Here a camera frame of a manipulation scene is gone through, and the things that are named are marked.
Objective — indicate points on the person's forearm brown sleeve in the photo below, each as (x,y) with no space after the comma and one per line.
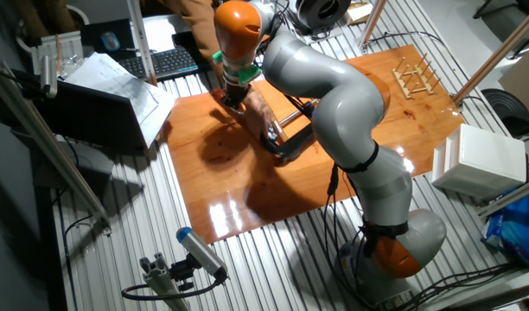
(202,26)

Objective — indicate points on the grey camera blue end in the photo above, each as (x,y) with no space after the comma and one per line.
(202,252)

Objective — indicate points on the black C-clamp with screw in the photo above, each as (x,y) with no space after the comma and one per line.
(297,144)

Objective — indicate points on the black laptop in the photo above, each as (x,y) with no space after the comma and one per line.
(91,116)

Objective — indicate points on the black round spool device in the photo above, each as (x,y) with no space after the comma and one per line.
(323,13)

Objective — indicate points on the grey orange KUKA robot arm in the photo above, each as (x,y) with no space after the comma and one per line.
(346,108)

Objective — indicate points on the aluminium frame post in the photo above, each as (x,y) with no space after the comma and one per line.
(511,196)
(493,58)
(372,21)
(141,43)
(44,142)

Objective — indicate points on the blue plastic bag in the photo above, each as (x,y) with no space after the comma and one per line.
(515,229)

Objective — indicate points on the blue computer mouse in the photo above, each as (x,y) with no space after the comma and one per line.
(110,42)

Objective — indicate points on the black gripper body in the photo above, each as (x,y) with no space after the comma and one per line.
(237,95)

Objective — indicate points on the black round stool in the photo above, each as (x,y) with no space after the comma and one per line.
(506,110)

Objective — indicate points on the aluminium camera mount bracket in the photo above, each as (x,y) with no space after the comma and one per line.
(161,281)

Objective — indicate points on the black smartphone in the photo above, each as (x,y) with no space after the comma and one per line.
(182,39)

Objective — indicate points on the glossy wooden board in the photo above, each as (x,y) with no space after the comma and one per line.
(221,190)

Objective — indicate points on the metal lever dark red knob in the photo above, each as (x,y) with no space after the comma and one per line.
(219,94)

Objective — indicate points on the white paper pad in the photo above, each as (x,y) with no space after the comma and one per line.
(161,30)

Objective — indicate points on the small cardboard box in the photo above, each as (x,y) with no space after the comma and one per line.
(357,12)

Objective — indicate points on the black computer keyboard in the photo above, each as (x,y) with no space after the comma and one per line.
(169,62)

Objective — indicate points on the wooden peg rack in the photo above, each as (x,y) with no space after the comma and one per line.
(416,78)

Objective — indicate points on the white drawer unit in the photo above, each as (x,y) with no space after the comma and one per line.
(480,160)

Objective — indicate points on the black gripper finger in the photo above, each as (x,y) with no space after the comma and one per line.
(230,104)

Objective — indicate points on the grey cylindrical camera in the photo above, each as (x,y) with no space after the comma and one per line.
(48,75)

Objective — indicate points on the person's hand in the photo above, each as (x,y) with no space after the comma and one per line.
(258,116)

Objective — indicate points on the green gripper mount plate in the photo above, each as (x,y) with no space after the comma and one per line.
(249,73)

